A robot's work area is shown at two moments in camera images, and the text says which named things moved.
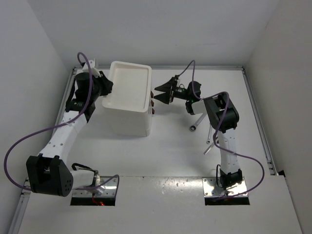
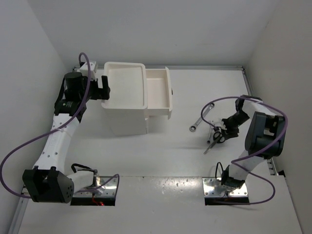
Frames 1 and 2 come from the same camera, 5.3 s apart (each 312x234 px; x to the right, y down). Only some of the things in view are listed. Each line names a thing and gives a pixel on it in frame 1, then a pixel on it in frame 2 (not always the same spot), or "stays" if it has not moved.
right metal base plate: x=210 y=188 stays
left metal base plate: x=109 y=189 stays
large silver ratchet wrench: x=193 y=128 stays
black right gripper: x=165 y=97 → x=228 y=133
